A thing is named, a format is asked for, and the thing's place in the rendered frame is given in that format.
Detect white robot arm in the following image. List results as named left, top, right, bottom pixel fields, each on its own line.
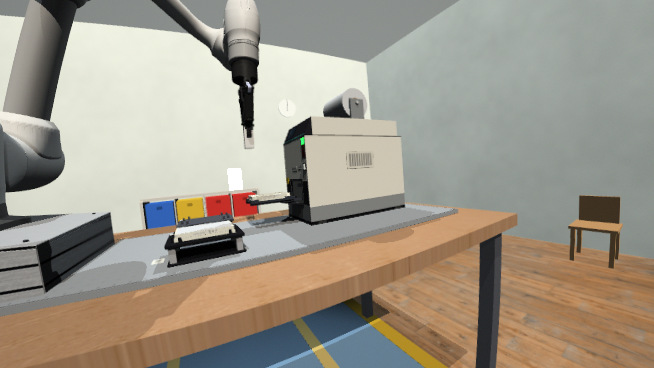
left=0, top=0, right=260, bottom=231

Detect white cylinder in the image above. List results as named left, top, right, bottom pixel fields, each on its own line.
left=323, top=88, right=367, bottom=118

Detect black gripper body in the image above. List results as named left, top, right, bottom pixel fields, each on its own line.
left=231, top=60, right=258, bottom=98

